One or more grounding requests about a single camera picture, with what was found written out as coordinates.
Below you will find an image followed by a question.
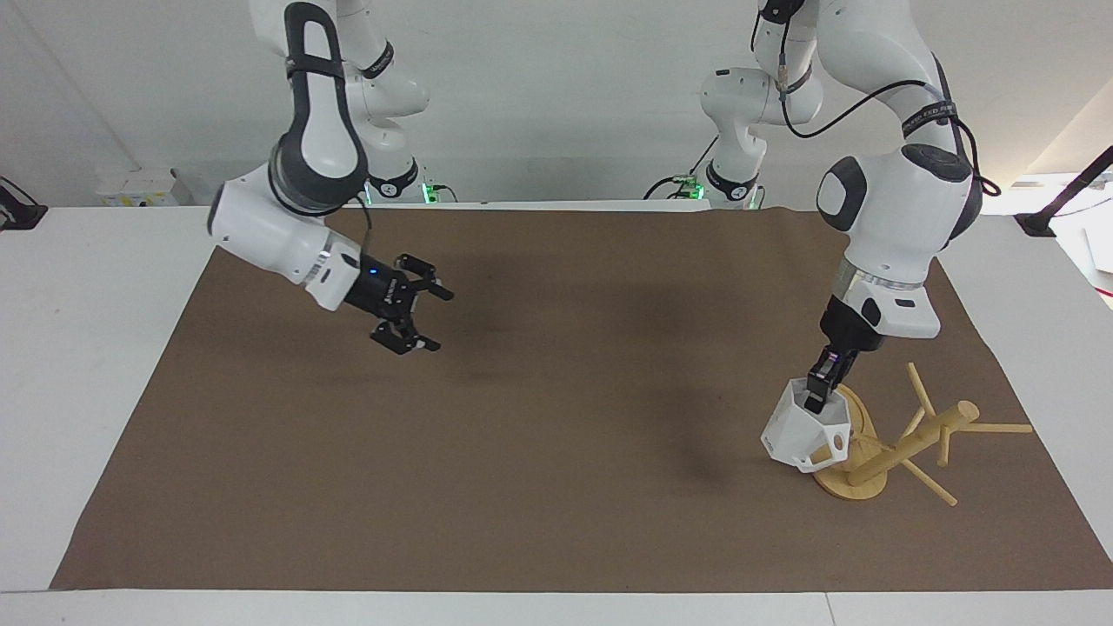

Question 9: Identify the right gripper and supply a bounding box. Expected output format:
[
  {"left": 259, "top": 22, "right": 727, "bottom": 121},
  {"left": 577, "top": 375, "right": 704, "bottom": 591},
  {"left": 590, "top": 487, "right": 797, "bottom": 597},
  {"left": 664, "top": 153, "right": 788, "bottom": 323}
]
[{"left": 343, "top": 253, "right": 456, "bottom": 356}]

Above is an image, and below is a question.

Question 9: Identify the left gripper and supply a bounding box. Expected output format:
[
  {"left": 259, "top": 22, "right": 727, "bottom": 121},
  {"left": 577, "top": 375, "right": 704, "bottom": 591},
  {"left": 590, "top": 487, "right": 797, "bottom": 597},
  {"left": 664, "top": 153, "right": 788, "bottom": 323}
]
[{"left": 819, "top": 295, "right": 885, "bottom": 355}]

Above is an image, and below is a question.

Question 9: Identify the white faceted cup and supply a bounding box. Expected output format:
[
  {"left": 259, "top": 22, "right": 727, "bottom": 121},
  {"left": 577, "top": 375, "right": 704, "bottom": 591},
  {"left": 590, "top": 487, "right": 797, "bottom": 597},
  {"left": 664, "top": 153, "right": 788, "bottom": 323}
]
[{"left": 760, "top": 377, "right": 856, "bottom": 475}]

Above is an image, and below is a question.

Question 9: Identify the wooden cup rack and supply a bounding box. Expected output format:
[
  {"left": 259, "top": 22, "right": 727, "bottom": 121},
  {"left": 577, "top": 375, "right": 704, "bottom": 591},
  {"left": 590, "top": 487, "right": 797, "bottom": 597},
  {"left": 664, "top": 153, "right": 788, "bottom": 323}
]
[{"left": 813, "top": 361, "right": 1035, "bottom": 508}]

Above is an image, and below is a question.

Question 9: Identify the black stand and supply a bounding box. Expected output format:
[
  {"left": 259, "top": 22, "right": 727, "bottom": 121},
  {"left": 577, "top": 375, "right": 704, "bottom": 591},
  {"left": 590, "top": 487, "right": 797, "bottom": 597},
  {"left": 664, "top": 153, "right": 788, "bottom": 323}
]
[
  {"left": 1015, "top": 145, "right": 1113, "bottom": 238},
  {"left": 0, "top": 176, "right": 50, "bottom": 232}
]

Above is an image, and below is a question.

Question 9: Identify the white box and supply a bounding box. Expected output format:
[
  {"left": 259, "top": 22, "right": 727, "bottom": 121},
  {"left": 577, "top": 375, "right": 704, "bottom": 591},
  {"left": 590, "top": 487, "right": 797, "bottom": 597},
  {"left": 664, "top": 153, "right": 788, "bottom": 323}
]
[{"left": 95, "top": 167, "right": 195, "bottom": 209}]

